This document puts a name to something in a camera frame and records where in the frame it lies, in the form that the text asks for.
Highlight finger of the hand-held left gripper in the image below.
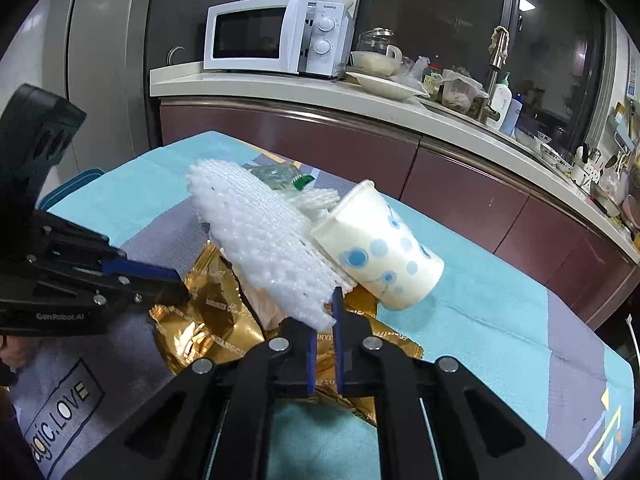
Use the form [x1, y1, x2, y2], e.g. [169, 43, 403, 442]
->
[0, 260, 191, 312]
[29, 209, 182, 287]

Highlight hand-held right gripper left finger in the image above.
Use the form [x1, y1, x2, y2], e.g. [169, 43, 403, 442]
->
[65, 317, 317, 480]

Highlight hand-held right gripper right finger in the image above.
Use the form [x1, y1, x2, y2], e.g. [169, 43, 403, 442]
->
[333, 286, 586, 480]

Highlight gold foil wrapper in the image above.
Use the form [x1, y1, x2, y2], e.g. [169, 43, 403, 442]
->
[149, 240, 424, 429]

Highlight blue trash bin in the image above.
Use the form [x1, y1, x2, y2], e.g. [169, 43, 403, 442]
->
[37, 167, 106, 211]

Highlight white foam net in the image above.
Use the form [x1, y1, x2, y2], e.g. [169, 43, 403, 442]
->
[292, 187, 345, 223]
[186, 158, 357, 327]

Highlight person's left hand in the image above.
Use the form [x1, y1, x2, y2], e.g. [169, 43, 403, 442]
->
[0, 335, 32, 378]

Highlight grey refrigerator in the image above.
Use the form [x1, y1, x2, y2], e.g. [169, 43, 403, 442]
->
[65, 0, 166, 171]

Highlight white paper cup blue dots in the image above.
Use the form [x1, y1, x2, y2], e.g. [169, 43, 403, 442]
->
[310, 179, 445, 312]

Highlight green plastic wrapper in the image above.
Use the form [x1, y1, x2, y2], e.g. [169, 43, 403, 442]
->
[245, 162, 317, 194]

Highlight kitchen counter with maroon cabinets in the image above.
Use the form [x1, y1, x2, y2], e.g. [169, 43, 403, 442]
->
[149, 60, 640, 332]

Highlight white microwave oven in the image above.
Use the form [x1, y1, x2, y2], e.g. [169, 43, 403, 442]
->
[202, 0, 355, 79]

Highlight white plate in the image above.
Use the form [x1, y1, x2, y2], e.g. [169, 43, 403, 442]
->
[345, 71, 431, 101]

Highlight plastic bag with food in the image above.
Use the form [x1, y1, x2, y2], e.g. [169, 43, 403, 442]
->
[440, 69, 489, 114]

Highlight jar with yellow label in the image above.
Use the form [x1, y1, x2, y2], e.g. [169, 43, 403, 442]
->
[422, 62, 447, 100]

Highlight patterned ceramic bowl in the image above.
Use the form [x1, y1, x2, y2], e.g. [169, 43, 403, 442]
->
[540, 142, 574, 172]
[515, 127, 552, 154]

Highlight clear plastic bag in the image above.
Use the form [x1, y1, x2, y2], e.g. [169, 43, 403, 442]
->
[397, 55, 432, 87]

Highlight white bowl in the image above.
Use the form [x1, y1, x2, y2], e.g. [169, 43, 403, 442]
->
[350, 50, 404, 77]

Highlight blue bottle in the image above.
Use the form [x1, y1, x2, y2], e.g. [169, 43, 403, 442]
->
[502, 92, 524, 137]

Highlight white pump bottle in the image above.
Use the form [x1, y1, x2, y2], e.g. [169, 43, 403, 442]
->
[487, 72, 514, 131]

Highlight white utensil holder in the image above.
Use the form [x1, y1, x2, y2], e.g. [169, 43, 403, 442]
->
[570, 145, 602, 187]

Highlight glass jar with lid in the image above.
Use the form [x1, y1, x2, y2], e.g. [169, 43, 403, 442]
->
[356, 27, 404, 61]

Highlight silver faucet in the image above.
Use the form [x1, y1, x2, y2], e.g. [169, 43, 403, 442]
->
[472, 25, 512, 124]

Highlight dark glass window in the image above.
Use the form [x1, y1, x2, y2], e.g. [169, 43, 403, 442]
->
[364, 0, 617, 161]

